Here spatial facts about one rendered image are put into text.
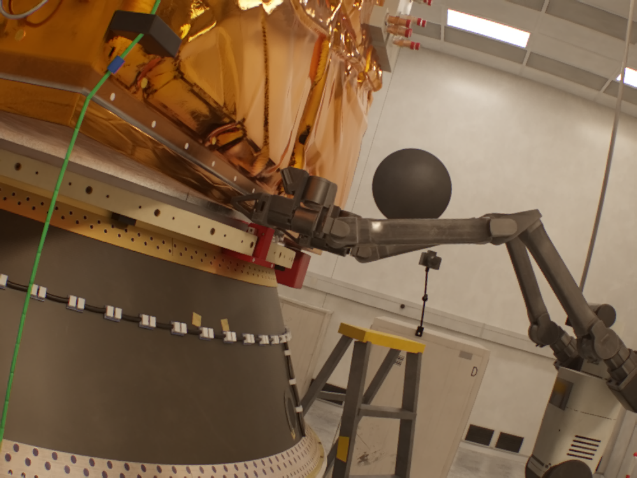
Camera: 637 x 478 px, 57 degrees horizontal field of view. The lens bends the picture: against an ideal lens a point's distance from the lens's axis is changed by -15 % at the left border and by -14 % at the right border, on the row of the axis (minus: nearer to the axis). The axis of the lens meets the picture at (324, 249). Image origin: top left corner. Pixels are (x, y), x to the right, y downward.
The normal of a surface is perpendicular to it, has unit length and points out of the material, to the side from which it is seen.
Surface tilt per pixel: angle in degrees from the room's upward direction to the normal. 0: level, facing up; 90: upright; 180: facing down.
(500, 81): 90
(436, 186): 90
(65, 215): 62
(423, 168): 90
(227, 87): 100
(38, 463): 43
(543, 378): 90
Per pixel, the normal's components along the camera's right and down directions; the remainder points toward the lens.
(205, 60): 0.92, 0.31
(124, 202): 0.62, 0.15
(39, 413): 0.61, -0.33
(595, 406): 0.00, -0.04
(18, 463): 0.56, -0.62
